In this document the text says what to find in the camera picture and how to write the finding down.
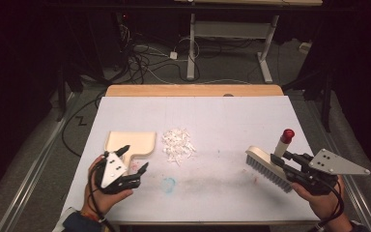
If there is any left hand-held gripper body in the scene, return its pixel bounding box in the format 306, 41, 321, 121
95, 151, 142, 195

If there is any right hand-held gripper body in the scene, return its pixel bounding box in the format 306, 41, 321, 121
284, 148, 371, 196

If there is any cream dustpan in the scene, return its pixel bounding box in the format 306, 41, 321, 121
104, 130, 157, 169

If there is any cream brush with red cap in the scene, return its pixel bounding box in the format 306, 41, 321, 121
244, 129, 296, 194

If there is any pile of white paper scraps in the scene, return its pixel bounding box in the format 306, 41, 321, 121
161, 128, 197, 166

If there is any person's left hand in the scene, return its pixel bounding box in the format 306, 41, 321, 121
82, 156, 134, 218

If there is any person's right hand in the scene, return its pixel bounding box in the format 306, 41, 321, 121
291, 176, 346, 221

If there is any white table cover sheet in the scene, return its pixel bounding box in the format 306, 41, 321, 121
59, 96, 343, 224

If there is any wooden table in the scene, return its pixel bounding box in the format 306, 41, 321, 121
104, 84, 320, 226

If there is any white power strip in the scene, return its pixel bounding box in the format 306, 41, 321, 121
299, 41, 313, 55

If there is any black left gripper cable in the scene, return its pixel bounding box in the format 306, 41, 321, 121
87, 159, 117, 232

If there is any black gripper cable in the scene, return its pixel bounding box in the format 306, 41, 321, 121
313, 178, 346, 230
87, 159, 117, 232

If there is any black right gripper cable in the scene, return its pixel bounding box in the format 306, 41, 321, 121
313, 178, 346, 230

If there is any black floor cable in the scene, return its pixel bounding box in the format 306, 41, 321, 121
61, 91, 106, 159

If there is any tangle of floor cables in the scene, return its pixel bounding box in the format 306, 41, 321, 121
117, 23, 202, 85

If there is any white metal desk frame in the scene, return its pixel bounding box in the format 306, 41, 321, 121
185, 12, 280, 84

